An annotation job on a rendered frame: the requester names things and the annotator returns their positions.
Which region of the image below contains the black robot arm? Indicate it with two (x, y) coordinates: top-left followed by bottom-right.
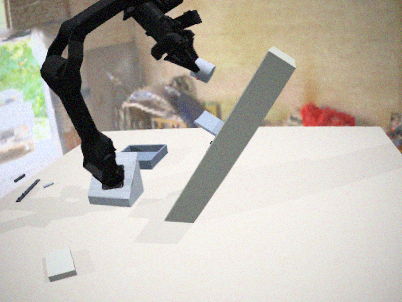
(40, 0), (202, 190)

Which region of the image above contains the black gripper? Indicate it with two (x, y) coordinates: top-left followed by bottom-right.
(144, 13), (200, 73)

